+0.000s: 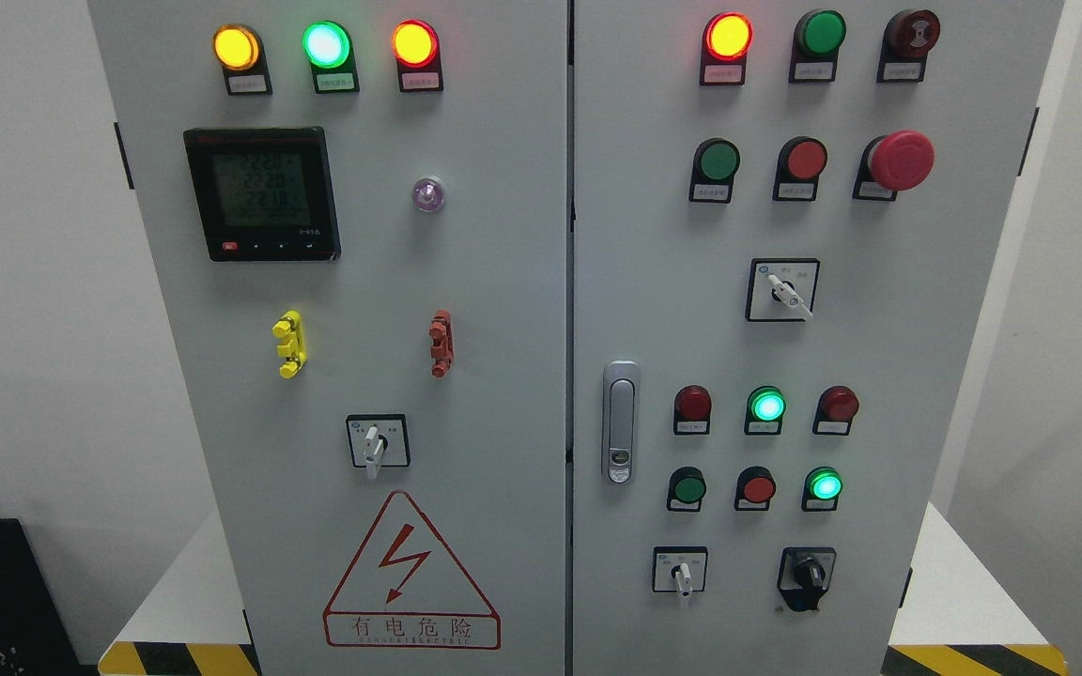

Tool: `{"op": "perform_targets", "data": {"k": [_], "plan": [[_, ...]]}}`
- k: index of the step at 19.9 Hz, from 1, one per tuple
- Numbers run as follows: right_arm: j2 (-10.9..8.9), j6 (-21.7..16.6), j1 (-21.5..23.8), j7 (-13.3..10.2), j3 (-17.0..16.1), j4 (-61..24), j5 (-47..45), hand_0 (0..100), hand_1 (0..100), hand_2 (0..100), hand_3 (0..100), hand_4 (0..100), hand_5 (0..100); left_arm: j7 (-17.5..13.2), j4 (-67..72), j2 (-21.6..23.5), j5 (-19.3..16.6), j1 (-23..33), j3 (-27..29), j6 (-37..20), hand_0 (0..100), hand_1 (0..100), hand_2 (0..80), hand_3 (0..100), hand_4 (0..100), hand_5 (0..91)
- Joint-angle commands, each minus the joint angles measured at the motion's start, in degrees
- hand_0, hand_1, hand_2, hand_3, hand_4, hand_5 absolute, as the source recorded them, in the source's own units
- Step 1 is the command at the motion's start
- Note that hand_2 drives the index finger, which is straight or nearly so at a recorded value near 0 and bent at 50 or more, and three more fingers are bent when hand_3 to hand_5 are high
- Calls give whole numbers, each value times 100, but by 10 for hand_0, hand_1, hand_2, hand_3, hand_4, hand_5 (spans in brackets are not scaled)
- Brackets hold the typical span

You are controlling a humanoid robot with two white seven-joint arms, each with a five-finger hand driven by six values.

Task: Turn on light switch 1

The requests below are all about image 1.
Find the white rotary selector switch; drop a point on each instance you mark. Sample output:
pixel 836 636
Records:
pixel 377 442

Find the red lit indicator light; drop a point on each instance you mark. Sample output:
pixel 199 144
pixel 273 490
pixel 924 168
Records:
pixel 727 38

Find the green lit indicator light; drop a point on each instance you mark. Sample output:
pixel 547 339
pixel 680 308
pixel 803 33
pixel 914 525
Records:
pixel 331 55

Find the yellow indicator light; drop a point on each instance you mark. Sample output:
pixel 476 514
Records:
pixel 242 55

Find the grey electrical cabinet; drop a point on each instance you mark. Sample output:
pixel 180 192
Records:
pixel 565 136

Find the red test terminal block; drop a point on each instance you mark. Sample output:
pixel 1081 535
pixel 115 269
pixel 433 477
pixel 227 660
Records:
pixel 442 338

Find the dark red indicator light left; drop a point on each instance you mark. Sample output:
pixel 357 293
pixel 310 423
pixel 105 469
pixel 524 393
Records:
pixel 691 411

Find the dark red indicator light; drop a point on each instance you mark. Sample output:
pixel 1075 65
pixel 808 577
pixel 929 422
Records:
pixel 836 410
pixel 691 411

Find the clear white indicator lamp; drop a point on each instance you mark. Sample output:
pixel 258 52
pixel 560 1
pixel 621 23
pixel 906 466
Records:
pixel 428 194

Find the green push button lower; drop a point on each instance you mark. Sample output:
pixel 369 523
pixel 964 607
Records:
pixel 686 489

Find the green lit indicator middle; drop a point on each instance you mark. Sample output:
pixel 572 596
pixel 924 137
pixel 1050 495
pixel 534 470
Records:
pixel 765 411

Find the green push button upper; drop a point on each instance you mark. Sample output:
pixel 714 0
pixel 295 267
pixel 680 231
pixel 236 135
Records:
pixel 715 163

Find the yellow test terminal block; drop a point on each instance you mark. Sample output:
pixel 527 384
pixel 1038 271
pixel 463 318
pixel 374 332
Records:
pixel 288 332

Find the red push button lower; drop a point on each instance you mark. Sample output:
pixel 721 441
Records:
pixel 754 489

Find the red push button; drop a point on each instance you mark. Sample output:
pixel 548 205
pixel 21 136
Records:
pixel 799 165
pixel 754 489

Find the red electrical hazard sticker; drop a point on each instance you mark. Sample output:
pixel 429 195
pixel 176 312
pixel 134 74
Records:
pixel 405 589

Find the dark red indicator light right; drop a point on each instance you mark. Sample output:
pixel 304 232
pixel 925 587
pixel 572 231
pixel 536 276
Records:
pixel 836 410

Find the black digital power meter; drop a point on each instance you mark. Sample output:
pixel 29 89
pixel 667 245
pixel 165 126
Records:
pixel 264 194

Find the red push button upper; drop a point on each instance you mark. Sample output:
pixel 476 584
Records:
pixel 799 165

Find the green lit push button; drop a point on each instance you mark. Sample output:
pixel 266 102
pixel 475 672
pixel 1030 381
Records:
pixel 821 491

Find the orange-red indicator light left door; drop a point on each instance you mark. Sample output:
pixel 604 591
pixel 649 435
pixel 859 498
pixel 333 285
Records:
pixel 417 56

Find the red emergency stop button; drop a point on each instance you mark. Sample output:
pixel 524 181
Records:
pixel 892 163

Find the green indicator light top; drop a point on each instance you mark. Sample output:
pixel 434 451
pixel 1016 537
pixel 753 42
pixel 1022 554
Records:
pixel 817 38

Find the dark red buzzer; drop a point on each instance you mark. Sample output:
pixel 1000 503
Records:
pixel 908 38

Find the white platform with hazard stripes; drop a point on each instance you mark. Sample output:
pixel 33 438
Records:
pixel 955 619

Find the silver door lock handle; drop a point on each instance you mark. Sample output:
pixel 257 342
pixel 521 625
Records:
pixel 618 420

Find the white selector switch right upper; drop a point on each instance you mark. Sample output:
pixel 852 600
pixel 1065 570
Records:
pixel 782 289

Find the white selector switch lower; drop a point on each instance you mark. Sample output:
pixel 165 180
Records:
pixel 681 570

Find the black key selector switch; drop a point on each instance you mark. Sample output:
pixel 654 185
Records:
pixel 804 576

